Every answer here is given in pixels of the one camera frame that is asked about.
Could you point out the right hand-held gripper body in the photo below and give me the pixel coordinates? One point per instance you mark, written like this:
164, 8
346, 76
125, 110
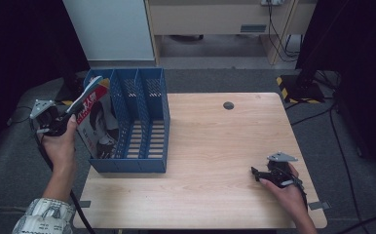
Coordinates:
280, 175

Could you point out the black stand base striped tape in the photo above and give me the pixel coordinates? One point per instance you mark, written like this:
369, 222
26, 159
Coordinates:
75, 87
301, 91

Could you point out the white cabinet panel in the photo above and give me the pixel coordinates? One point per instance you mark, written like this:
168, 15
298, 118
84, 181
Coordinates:
111, 29

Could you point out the patterned white sleeve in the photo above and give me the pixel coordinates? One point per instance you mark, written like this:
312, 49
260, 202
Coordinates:
43, 217

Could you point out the grey tape strip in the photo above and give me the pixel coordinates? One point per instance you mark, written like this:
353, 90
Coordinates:
319, 205
84, 204

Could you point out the person's left hand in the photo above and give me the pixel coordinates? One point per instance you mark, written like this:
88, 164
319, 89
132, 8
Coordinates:
61, 149

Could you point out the dark round table grommet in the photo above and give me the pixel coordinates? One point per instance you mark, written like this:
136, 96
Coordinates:
228, 105

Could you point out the white power strip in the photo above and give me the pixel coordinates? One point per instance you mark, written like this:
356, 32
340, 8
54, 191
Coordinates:
272, 2

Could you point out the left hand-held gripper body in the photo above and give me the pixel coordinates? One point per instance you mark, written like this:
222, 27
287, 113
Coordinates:
49, 123

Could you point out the magazine with portrait cover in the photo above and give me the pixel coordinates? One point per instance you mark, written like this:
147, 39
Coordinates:
98, 125

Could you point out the beige wooden desk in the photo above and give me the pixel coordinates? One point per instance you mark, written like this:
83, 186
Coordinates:
208, 19

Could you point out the dark curtain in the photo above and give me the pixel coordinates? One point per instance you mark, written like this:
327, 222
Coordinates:
20, 48
364, 48

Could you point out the blue plastic file rack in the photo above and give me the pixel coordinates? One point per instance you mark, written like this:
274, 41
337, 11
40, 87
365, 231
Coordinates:
143, 164

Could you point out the person's right hand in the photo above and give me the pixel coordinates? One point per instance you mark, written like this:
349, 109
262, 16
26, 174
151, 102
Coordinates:
293, 198

